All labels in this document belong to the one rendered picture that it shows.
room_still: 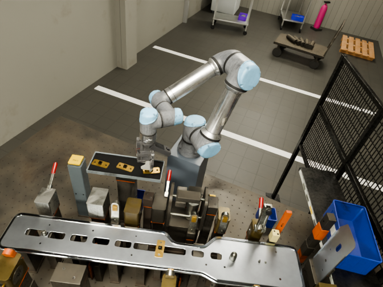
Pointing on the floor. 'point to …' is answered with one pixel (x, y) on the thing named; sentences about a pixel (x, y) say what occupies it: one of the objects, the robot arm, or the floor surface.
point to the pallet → (357, 48)
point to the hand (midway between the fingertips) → (151, 168)
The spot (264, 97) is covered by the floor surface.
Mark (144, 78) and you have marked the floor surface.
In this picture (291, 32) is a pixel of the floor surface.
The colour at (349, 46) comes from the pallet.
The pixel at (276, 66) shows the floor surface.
